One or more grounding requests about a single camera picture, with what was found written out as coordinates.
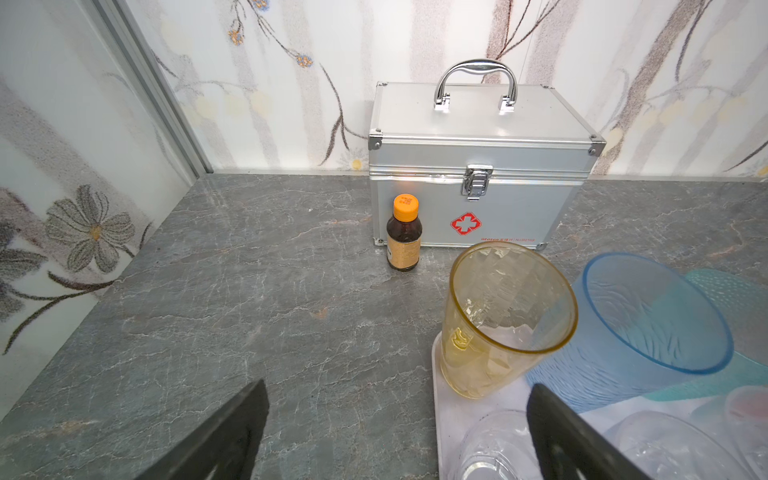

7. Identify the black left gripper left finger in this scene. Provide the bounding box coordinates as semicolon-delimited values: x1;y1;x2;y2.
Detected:
139;379;270;479

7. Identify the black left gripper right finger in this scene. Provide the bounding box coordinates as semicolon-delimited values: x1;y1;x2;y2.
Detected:
526;383;648;479

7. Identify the clear tumbler glass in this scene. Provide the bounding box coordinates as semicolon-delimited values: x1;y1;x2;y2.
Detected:
604;411;754;479
447;410;542;480

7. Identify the blue plastic cup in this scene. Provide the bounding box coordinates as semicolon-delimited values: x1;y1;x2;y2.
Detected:
525;252;734;413

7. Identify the amber drinking glass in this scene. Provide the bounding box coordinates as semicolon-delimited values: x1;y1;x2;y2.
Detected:
439;241;579;399

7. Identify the pink drinking glass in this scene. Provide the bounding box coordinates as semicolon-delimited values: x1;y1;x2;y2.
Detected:
724;386;767;431

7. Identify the teal plastic cup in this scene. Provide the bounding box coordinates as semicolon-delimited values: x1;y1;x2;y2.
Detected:
645;269;767;402

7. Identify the brown bottle orange cap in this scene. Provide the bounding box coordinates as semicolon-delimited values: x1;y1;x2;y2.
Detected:
386;194;423;271

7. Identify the silver metal first-aid case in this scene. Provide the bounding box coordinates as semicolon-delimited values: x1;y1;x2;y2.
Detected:
368;59;606;250

